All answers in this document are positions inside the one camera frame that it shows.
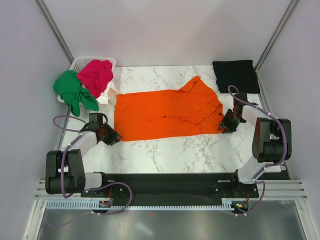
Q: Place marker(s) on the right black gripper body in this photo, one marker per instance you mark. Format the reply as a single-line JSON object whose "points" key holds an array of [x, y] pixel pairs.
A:
{"points": [[231, 121]]}

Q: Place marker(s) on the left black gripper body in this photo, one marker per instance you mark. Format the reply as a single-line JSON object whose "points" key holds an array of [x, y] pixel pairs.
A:
{"points": [[109, 134]]}

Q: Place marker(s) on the orange t shirt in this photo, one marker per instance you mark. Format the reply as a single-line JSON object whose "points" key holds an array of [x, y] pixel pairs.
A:
{"points": [[191, 110]]}

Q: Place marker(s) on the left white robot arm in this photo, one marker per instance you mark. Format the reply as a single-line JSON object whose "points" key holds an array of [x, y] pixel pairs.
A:
{"points": [[64, 168]]}

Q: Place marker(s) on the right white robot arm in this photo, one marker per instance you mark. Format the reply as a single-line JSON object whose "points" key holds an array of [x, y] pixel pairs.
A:
{"points": [[272, 138]]}

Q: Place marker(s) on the white t shirt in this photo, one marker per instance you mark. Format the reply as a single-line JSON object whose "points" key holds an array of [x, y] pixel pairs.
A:
{"points": [[109, 96]]}

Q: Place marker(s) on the folded black t shirt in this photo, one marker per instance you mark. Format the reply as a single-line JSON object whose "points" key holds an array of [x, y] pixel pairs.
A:
{"points": [[239, 73]]}

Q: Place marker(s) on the green t shirt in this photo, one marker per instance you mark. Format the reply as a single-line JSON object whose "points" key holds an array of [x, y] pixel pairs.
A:
{"points": [[70, 89]]}

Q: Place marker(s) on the red t shirt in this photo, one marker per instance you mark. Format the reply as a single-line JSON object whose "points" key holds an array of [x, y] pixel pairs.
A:
{"points": [[95, 76]]}

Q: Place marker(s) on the white laundry basket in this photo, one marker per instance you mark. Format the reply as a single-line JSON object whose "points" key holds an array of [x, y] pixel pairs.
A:
{"points": [[80, 62]]}

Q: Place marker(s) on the aluminium frame rail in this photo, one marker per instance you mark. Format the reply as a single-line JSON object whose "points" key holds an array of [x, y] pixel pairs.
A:
{"points": [[275, 190]]}

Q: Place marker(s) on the white slotted cable duct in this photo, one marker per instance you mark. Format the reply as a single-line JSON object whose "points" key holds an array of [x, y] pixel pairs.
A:
{"points": [[97, 205]]}

